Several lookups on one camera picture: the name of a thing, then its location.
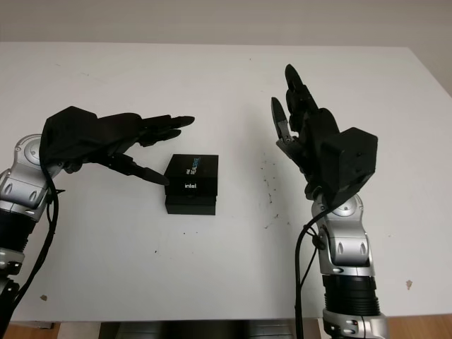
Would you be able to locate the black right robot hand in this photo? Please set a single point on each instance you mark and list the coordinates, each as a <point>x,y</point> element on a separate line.
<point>310,141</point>

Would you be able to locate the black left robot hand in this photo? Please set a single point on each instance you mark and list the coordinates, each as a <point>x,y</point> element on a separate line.
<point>116,134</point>

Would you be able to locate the black RealSense box lid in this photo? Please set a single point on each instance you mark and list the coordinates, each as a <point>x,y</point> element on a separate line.
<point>197,173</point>

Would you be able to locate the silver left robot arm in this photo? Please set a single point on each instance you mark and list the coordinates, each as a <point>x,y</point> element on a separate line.
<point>19,183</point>

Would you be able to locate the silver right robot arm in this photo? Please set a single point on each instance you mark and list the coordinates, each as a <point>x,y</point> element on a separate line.
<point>347,254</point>

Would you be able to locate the black box base with insert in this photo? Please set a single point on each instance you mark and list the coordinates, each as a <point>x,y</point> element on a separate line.
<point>190,206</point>

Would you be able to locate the dark grey robot torso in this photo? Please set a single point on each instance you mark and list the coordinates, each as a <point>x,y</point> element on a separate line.
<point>208,326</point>

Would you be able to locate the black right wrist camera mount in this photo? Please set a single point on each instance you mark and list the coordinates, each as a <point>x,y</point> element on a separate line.
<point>353,162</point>

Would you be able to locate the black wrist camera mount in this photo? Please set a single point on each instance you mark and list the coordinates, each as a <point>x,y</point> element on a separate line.
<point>353,162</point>
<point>67,134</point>

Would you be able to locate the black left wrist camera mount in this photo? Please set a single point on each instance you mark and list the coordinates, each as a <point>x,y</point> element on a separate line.
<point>67,134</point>

